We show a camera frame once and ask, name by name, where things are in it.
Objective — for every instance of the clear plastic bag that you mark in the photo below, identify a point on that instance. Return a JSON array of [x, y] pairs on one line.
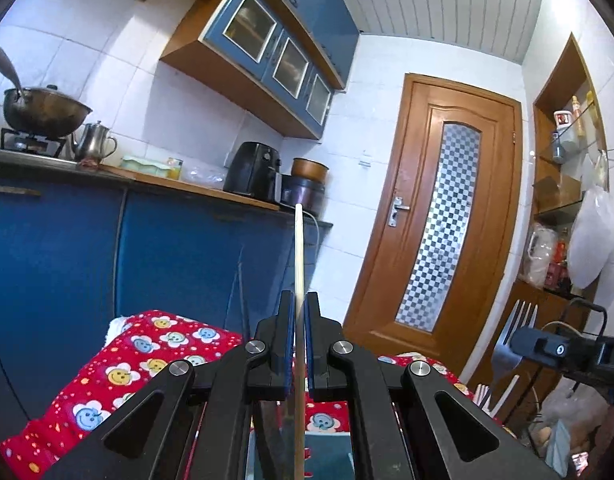
[[203, 176]]

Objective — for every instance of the steel kettle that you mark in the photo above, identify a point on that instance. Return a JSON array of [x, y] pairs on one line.
[[94, 142]]

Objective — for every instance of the black air fryer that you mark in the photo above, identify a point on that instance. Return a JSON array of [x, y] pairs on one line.
[[252, 170]]

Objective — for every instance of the wooden door with glass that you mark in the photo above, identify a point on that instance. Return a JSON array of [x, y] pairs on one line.
[[437, 210]]

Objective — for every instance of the white plastic utensil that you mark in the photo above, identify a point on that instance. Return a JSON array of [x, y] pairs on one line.
[[506, 394], [480, 396]]

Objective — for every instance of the red smiley flower tablecloth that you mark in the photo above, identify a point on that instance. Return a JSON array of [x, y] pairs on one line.
[[137, 360]]

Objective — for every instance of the printed mug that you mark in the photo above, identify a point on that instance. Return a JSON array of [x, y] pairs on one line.
[[563, 119]]

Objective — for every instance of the white plastic bag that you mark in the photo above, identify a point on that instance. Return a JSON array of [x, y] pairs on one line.
[[592, 240]]

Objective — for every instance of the grey cup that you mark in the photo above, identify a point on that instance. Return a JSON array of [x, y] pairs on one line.
[[564, 149]]

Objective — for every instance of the wooden countertop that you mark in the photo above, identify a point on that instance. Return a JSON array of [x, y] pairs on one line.
[[197, 189]]

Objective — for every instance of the wooden wall shelf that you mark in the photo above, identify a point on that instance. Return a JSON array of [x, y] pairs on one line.
[[562, 195]]

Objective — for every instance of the clear bag of packets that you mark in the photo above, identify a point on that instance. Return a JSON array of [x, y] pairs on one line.
[[537, 255]]

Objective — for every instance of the light blue utensil holder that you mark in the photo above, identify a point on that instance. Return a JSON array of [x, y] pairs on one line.
[[329, 455]]

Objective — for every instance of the green cloth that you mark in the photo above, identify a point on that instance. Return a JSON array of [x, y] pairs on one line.
[[142, 166]]

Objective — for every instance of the large dark wok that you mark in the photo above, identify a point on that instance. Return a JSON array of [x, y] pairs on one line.
[[44, 112]]

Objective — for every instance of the wooden low cabinet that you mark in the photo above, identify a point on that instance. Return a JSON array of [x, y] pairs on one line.
[[532, 305]]

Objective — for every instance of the yellow jar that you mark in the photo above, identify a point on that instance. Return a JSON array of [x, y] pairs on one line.
[[175, 169]]

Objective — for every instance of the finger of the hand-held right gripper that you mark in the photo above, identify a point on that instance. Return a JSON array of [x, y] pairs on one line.
[[542, 345]]

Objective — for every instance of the blue base cabinets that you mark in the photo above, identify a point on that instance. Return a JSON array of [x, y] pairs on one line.
[[87, 260]]

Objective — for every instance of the red bottles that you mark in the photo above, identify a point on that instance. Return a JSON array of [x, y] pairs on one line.
[[559, 265]]

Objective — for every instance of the wooden chopstick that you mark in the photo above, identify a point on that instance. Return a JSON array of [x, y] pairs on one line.
[[298, 285]]

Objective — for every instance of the crumpled plastic bag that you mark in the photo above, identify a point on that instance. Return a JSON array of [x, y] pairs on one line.
[[572, 425]]

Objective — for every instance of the blue wall cabinet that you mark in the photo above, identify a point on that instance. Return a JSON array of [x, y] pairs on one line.
[[267, 45]]

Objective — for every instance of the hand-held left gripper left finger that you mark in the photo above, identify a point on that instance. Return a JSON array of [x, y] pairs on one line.
[[287, 345]]

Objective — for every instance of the pale bottle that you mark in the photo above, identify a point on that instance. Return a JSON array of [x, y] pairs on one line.
[[578, 115]]

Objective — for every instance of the rice cooker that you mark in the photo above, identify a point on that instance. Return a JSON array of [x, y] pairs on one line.
[[307, 185]]

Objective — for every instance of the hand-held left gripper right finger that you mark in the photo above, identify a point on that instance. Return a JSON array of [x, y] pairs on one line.
[[311, 345]]

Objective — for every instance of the steel fork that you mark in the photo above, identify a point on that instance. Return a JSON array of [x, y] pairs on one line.
[[512, 340]]

